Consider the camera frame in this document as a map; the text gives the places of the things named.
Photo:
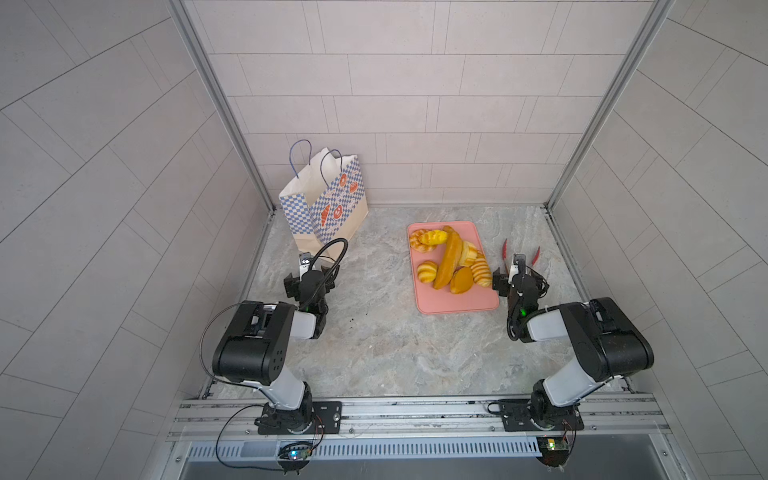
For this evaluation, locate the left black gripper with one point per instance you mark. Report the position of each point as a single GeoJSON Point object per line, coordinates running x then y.
{"type": "Point", "coordinates": [309, 279]}

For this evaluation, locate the red metal tongs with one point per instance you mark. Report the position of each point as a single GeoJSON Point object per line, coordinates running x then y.
{"type": "Point", "coordinates": [507, 256]}

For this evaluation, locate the striped long bread roll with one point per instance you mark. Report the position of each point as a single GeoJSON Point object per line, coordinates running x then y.
{"type": "Point", "coordinates": [481, 272]}

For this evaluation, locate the brown oval bread roll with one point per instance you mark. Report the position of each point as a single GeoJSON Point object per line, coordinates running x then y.
{"type": "Point", "coordinates": [462, 281]}

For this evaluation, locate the long yellow baguette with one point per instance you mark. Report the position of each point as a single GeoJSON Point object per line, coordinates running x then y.
{"type": "Point", "coordinates": [449, 263]}

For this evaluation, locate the blue checkered paper bag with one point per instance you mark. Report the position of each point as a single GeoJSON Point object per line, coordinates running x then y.
{"type": "Point", "coordinates": [324, 200]}

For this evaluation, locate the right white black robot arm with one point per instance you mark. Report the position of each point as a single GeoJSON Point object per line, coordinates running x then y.
{"type": "Point", "coordinates": [605, 343]}

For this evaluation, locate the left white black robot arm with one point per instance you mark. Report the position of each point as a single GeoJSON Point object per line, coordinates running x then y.
{"type": "Point", "coordinates": [253, 351]}

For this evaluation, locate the twisted yellow pretzel bread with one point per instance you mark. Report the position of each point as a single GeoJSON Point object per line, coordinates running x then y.
{"type": "Point", "coordinates": [423, 241]}

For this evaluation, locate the pink plastic tray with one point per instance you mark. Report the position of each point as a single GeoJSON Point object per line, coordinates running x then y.
{"type": "Point", "coordinates": [432, 301]}

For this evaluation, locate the small striped round bun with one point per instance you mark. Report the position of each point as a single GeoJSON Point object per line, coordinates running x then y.
{"type": "Point", "coordinates": [427, 272]}

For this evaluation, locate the right green circuit board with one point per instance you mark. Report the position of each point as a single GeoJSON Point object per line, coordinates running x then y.
{"type": "Point", "coordinates": [554, 451]}

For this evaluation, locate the green circuit board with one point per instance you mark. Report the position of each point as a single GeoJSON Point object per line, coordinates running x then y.
{"type": "Point", "coordinates": [554, 451]}
{"type": "Point", "coordinates": [299, 451]}

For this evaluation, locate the left green circuit board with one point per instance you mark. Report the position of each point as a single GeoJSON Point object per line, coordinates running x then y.
{"type": "Point", "coordinates": [299, 451]}

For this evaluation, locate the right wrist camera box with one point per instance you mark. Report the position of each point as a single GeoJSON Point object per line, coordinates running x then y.
{"type": "Point", "coordinates": [517, 267]}

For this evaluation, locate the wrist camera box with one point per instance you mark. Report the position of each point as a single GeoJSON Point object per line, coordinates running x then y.
{"type": "Point", "coordinates": [305, 259]}
{"type": "Point", "coordinates": [517, 267]}

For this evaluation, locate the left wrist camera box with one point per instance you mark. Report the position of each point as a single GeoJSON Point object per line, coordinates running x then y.
{"type": "Point", "coordinates": [305, 259]}

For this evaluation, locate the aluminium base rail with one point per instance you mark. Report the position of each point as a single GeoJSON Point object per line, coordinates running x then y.
{"type": "Point", "coordinates": [390, 428]}

